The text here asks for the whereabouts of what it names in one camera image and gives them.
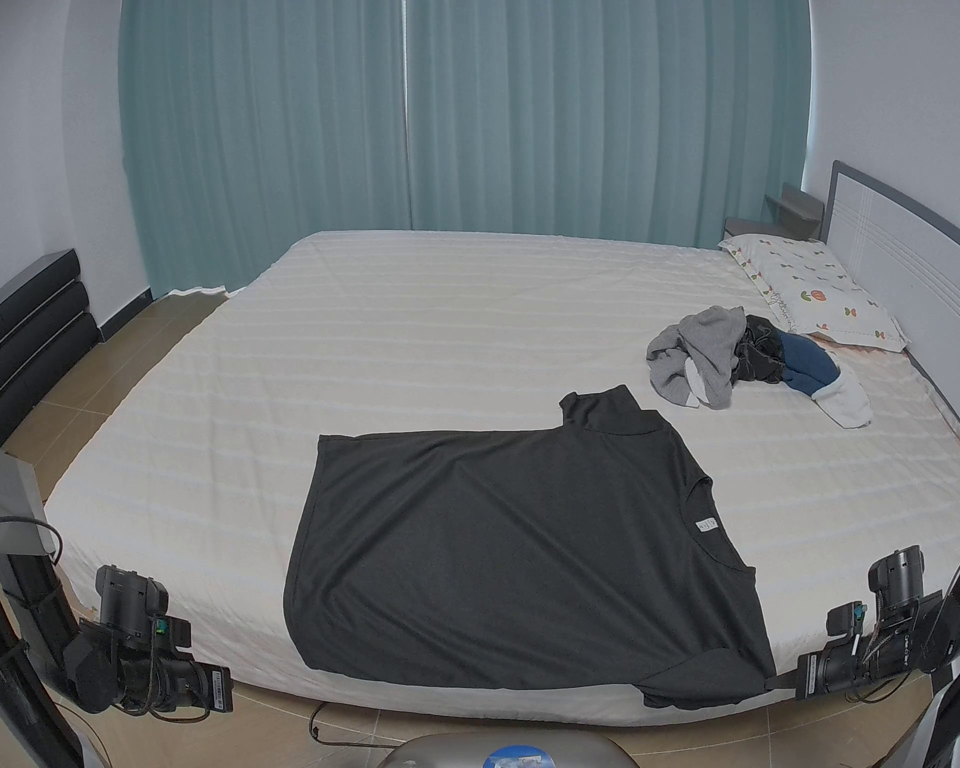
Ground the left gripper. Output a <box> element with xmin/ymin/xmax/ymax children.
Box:
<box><xmin>142</xmin><ymin>652</ymin><xmax>234</xmax><ymax>714</ymax></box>

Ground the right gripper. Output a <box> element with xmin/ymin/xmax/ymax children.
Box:
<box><xmin>796</xmin><ymin>639</ymin><xmax>875</xmax><ymax>702</ymax></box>

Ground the black T-shirt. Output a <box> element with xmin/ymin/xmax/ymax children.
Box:
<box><xmin>283</xmin><ymin>384</ymin><xmax>777</xmax><ymax>710</ymax></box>

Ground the bed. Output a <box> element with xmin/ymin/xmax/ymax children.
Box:
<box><xmin>43</xmin><ymin>159</ymin><xmax>960</xmax><ymax>727</ymax></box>

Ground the white garment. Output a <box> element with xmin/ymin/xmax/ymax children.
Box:
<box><xmin>813</xmin><ymin>372</ymin><xmax>873</xmax><ymax>430</ymax></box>

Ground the dark blue garment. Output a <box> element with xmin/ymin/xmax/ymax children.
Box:
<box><xmin>776</xmin><ymin>332</ymin><xmax>841</xmax><ymax>399</ymax></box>

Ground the black glossy garment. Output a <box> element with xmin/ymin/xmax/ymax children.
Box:
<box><xmin>731</xmin><ymin>315</ymin><xmax>789</xmax><ymax>385</ymax></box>

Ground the grey garment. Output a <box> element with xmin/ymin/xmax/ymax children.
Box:
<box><xmin>646</xmin><ymin>306</ymin><xmax>751</xmax><ymax>410</ymax></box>

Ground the white printed pillow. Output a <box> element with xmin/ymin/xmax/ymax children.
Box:
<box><xmin>718</xmin><ymin>234</ymin><xmax>912</xmax><ymax>354</ymax></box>

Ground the grey bedside table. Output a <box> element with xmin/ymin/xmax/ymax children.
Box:
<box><xmin>723</xmin><ymin>182</ymin><xmax>826</xmax><ymax>243</ymax></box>

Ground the blue-green curtain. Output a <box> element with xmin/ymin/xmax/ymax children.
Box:
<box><xmin>118</xmin><ymin>0</ymin><xmax>412</xmax><ymax>297</ymax></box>
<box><xmin>405</xmin><ymin>0</ymin><xmax>813</xmax><ymax>249</ymax></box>

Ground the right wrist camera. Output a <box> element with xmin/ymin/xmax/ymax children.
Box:
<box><xmin>825</xmin><ymin>600</ymin><xmax>867</xmax><ymax>639</ymax></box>

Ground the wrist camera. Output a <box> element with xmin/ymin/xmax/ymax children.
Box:
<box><xmin>825</xmin><ymin>600</ymin><xmax>867</xmax><ymax>639</ymax></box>
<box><xmin>150</xmin><ymin>615</ymin><xmax>192</xmax><ymax>654</ymax></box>

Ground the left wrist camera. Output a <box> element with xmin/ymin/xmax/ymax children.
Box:
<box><xmin>150</xmin><ymin>615</ymin><xmax>192</xmax><ymax>654</ymax></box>

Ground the black cable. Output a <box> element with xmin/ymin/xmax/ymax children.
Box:
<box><xmin>309</xmin><ymin>701</ymin><xmax>391</xmax><ymax>747</ymax></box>

